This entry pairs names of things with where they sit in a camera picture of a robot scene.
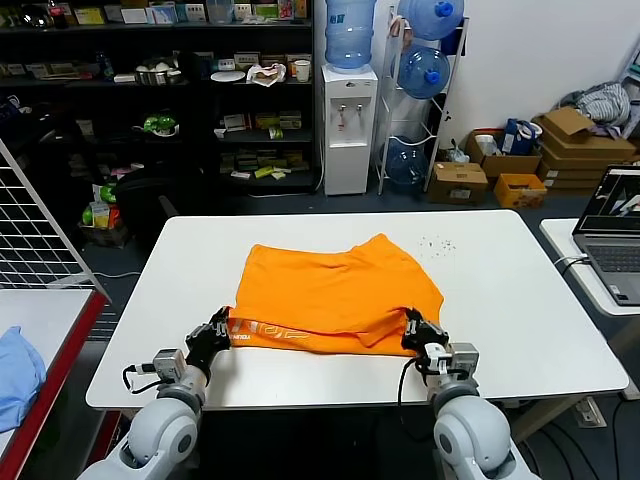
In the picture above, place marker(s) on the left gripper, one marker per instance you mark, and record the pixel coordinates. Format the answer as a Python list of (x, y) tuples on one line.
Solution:
[(205, 345)]

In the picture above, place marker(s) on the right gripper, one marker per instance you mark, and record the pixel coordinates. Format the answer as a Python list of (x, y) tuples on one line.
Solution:
[(425, 337)]

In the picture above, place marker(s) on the orange T-shirt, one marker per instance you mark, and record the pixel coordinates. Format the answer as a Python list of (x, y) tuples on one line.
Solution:
[(340, 290)]

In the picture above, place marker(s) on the grey clothes pile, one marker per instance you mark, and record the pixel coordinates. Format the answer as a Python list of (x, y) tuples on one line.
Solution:
[(605, 102)]

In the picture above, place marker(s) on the scattered dark crumbs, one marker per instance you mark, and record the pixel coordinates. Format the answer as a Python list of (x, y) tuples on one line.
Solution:
[(436, 246)]

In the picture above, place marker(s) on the closed brown cardboard box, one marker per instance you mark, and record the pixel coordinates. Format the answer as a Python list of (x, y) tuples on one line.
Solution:
[(457, 185)]

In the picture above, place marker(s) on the black office chair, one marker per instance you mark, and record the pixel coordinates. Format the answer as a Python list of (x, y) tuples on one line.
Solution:
[(145, 200)]

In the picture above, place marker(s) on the blue water jug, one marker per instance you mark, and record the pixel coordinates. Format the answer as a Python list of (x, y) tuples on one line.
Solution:
[(425, 20), (405, 165), (420, 75)]

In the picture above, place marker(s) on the orange cardboard box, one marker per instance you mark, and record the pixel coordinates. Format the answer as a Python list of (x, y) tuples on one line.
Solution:
[(520, 197)]

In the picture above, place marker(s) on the basket of green packages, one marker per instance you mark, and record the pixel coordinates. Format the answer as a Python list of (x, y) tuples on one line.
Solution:
[(102, 215)]

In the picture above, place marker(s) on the white side table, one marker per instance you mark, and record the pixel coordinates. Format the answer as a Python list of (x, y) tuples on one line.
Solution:
[(560, 240)]

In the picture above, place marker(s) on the grey table leg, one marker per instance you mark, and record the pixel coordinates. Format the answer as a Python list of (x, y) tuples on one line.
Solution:
[(555, 415)]

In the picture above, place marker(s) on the red-edged white table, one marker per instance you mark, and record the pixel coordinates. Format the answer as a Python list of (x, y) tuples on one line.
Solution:
[(60, 370)]

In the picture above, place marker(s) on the grey plastic bag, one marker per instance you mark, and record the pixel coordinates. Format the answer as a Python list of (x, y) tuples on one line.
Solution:
[(457, 156)]

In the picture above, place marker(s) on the white water dispenser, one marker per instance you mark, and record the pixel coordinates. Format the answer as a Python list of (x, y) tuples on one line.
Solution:
[(345, 165)]

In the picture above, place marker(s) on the white container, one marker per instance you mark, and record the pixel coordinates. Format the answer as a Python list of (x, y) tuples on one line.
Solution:
[(486, 146)]

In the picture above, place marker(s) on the grey laptop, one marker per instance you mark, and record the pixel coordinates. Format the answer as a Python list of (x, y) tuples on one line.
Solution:
[(610, 260)]

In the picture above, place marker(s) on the blue shopping bag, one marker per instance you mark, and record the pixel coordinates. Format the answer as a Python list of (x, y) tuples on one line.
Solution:
[(515, 137)]

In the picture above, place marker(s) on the light blue cloth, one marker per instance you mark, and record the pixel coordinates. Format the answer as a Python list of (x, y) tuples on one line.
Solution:
[(20, 375)]

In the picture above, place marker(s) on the flat cardboard box stack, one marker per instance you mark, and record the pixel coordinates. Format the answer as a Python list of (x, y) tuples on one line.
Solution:
[(570, 172)]

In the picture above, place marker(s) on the large open cardboard box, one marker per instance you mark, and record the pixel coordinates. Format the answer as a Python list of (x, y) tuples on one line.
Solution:
[(580, 140)]

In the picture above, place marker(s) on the white plate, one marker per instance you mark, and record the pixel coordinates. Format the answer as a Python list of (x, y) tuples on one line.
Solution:
[(228, 77)]

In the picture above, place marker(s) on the white plastic bag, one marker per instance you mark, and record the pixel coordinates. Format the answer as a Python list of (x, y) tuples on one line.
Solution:
[(265, 76)]

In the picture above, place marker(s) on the metal bowl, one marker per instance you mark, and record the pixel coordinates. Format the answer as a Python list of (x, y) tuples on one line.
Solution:
[(155, 76)]

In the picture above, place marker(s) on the black shelving unit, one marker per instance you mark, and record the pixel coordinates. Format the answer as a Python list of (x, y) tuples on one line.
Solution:
[(125, 84)]

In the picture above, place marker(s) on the white paper cup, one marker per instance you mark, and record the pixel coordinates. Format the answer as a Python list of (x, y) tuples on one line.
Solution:
[(302, 72)]

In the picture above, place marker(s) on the blue labelled water bottle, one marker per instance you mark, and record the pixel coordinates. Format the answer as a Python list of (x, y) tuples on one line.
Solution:
[(350, 45)]

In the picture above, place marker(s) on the clear plastic container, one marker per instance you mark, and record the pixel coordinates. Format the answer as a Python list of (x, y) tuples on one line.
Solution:
[(221, 12)]

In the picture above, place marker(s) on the cola bottle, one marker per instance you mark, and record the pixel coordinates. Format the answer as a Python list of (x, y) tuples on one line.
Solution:
[(60, 15)]

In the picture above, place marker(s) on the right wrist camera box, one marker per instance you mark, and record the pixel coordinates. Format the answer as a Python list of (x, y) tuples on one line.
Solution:
[(460, 360)]

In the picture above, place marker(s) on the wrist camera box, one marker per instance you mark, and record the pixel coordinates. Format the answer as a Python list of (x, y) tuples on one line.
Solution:
[(460, 360), (169, 366)]

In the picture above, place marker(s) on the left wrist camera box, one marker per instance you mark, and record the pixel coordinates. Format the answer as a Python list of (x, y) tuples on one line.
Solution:
[(169, 366)]

